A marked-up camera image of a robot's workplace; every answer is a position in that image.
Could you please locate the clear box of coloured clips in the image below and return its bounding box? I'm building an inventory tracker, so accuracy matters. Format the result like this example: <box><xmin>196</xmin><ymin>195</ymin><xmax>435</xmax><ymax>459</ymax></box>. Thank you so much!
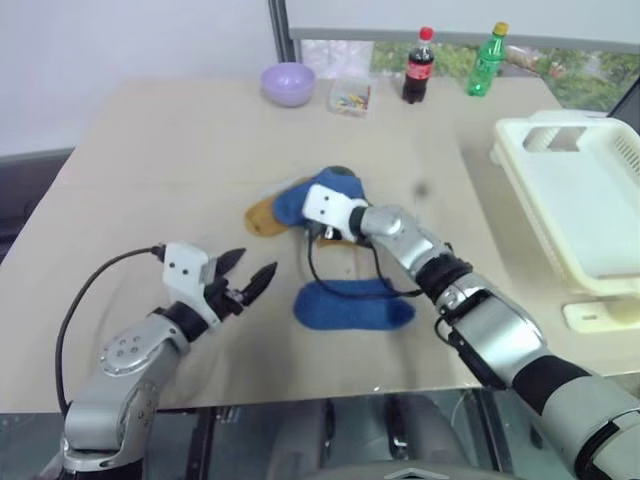
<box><xmin>326</xmin><ymin>76</ymin><xmax>373</xmax><ymax>119</ymax></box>

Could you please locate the yellow sock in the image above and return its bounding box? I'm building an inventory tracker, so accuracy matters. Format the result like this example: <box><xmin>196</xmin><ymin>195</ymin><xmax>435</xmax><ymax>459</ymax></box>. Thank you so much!
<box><xmin>243</xmin><ymin>196</ymin><xmax>292</xmax><ymax>239</ymax></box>

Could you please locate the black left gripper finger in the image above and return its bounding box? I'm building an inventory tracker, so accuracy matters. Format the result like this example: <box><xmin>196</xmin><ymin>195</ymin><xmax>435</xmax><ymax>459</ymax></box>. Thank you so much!
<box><xmin>242</xmin><ymin>261</ymin><xmax>279</xmax><ymax>303</ymax></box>
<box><xmin>217</xmin><ymin>247</ymin><xmax>248</xmax><ymax>276</ymax></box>

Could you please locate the purple bowl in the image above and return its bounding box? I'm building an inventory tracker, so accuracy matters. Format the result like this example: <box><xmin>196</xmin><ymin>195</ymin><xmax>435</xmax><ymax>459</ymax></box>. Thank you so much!
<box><xmin>259</xmin><ymin>61</ymin><xmax>317</xmax><ymax>109</ymax></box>

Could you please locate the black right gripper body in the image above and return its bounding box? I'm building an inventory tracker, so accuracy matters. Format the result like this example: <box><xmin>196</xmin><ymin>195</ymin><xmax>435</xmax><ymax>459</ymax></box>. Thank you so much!
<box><xmin>305</xmin><ymin>223</ymin><xmax>338</xmax><ymax>243</ymax></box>

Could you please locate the green bottle with yellow cap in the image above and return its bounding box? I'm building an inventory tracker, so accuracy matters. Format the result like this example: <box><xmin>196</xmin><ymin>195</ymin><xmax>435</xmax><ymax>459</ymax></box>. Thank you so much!
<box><xmin>465</xmin><ymin>21</ymin><xmax>510</xmax><ymax>98</ymax></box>

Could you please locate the dark window frame post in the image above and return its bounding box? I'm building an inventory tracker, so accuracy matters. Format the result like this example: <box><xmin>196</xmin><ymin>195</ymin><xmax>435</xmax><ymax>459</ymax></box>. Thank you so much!
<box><xmin>269</xmin><ymin>0</ymin><xmax>294</xmax><ymax>80</ymax></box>

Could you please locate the white plastic basket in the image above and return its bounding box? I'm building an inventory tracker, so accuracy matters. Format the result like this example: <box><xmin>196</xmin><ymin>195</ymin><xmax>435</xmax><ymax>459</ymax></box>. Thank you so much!
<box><xmin>491</xmin><ymin>110</ymin><xmax>640</xmax><ymax>302</ymax></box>

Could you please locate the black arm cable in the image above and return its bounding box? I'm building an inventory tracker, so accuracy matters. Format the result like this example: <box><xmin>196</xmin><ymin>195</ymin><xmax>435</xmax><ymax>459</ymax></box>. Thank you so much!
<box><xmin>55</xmin><ymin>243</ymin><xmax>167</xmax><ymax>416</ymax></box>
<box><xmin>305</xmin><ymin>233</ymin><xmax>427</xmax><ymax>302</ymax></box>

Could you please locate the grey window roller blind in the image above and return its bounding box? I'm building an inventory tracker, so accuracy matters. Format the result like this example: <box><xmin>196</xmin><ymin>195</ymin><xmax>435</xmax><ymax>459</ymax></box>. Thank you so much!
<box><xmin>288</xmin><ymin>0</ymin><xmax>640</xmax><ymax>52</ymax></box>

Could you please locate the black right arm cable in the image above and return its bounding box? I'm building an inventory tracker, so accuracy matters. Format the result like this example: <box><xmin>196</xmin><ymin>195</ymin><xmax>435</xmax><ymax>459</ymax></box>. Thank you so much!
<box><xmin>305</xmin><ymin>233</ymin><xmax>427</xmax><ymax>302</ymax></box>

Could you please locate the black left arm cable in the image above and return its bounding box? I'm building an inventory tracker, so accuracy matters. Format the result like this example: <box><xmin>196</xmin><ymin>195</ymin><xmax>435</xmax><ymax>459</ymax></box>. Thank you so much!
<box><xmin>55</xmin><ymin>243</ymin><xmax>167</xmax><ymax>416</ymax></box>

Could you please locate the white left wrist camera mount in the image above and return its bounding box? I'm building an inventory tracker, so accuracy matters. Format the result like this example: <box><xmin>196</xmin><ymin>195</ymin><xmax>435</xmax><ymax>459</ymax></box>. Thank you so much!
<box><xmin>160</xmin><ymin>241</ymin><xmax>222</xmax><ymax>332</ymax></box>

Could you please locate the cola bottle with red cap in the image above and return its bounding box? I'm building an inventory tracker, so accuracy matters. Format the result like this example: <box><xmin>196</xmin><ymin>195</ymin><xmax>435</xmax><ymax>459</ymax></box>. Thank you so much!
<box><xmin>400</xmin><ymin>25</ymin><xmax>436</xmax><ymax>106</ymax></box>

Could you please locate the white plastic tray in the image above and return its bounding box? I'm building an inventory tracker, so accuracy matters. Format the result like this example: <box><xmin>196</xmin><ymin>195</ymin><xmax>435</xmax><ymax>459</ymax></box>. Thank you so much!
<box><xmin>561</xmin><ymin>296</ymin><xmax>640</xmax><ymax>336</ymax></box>

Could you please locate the blue sock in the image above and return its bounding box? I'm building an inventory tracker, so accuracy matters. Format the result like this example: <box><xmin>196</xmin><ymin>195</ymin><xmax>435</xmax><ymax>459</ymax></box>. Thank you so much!
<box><xmin>293</xmin><ymin>278</ymin><xmax>418</xmax><ymax>333</ymax></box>
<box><xmin>273</xmin><ymin>167</ymin><xmax>369</xmax><ymax>230</ymax></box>

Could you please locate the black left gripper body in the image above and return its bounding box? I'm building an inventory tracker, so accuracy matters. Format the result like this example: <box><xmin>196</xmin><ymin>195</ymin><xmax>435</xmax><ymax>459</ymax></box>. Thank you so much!
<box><xmin>202</xmin><ymin>255</ymin><xmax>251</xmax><ymax>318</ymax></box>

